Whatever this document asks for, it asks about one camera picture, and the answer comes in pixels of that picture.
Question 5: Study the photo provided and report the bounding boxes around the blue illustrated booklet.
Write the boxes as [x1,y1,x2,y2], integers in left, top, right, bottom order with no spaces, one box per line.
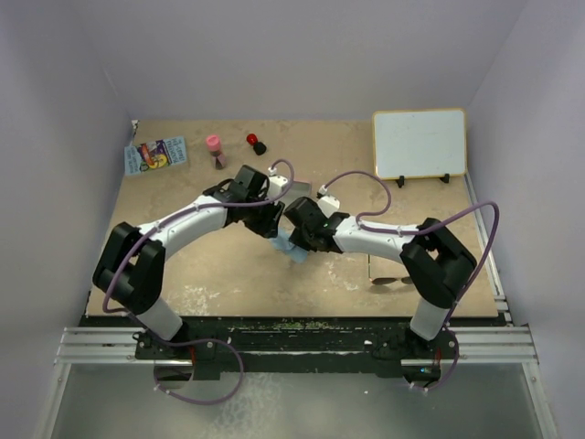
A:
[123,136,188,177]

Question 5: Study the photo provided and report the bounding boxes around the blue cleaning cloth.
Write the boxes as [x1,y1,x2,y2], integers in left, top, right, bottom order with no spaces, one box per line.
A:
[269,228,308,263]

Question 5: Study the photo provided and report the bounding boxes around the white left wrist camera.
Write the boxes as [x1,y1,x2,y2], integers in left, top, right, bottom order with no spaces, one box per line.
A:
[266,167,290,199]

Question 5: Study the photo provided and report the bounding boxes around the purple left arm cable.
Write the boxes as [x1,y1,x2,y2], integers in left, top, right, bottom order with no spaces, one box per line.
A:
[101,158,296,405]

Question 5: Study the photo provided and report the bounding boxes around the pink glasses case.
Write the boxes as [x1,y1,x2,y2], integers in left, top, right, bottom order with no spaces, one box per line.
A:
[282,180,312,206]

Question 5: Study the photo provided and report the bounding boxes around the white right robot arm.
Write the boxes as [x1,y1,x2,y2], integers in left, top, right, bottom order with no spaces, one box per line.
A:
[283,197,477,358]

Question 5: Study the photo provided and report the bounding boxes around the red and black bottle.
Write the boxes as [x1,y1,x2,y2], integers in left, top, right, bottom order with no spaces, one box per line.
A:
[246,133,267,155]

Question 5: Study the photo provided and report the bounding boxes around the small whiteboard wooden frame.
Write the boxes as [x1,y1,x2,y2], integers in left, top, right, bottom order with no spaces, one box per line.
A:
[372,108,467,180]

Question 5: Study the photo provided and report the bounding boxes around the aluminium frame rail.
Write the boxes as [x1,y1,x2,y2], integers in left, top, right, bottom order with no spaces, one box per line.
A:
[53,325,143,367]

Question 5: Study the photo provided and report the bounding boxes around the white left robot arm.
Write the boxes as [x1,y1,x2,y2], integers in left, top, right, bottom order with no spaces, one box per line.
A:
[92,165,292,359]

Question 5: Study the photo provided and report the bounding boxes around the gold aviator sunglasses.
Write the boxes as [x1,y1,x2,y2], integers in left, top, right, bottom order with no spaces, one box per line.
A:
[367,255,412,285]

